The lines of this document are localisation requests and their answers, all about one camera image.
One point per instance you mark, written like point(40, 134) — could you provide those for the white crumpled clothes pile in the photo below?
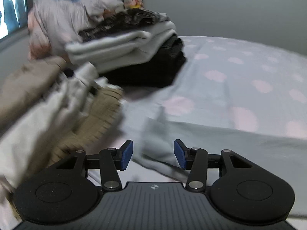
point(60, 19)

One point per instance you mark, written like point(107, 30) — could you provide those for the white folded garment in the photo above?
point(115, 57)
point(124, 39)

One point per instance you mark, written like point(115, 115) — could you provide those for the window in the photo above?
point(14, 4)

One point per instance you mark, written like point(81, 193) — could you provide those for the black folded garment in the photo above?
point(148, 74)

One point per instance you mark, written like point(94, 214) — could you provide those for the khaki ribbed garment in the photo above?
point(96, 119)

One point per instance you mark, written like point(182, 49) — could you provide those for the beige garment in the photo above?
point(26, 86)

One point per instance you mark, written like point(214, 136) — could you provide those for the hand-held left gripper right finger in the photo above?
point(180, 155)

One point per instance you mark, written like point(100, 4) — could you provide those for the dark floral folded garment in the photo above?
point(115, 24)

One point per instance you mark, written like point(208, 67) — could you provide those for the light blue garment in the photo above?
point(215, 143)

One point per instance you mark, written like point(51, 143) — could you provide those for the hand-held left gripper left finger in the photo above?
point(127, 154)

